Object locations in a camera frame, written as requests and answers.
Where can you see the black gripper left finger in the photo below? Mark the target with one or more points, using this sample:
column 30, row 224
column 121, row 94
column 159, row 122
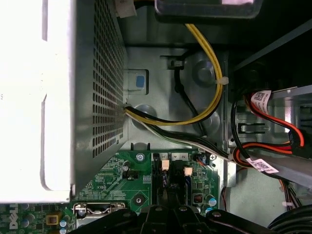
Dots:
column 156, row 219

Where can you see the CPU socket with metal cover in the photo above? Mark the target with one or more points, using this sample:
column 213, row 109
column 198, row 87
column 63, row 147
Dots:
column 117, row 207

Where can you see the grey power supply unit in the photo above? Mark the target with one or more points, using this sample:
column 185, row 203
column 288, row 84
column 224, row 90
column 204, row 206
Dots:
column 102, row 73

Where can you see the black PC case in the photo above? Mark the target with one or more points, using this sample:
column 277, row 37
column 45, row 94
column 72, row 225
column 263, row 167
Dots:
column 158, row 97

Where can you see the metal optical drive cage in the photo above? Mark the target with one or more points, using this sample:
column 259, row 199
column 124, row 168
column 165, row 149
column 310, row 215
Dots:
column 292, row 168

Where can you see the black RAM slot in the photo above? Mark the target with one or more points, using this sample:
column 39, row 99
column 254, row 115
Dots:
column 165, row 165
column 187, row 170

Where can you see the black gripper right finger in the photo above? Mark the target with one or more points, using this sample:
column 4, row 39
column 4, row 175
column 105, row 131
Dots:
column 190, row 219

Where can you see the green motherboard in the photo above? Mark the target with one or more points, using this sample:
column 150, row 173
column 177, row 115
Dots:
column 109, row 175

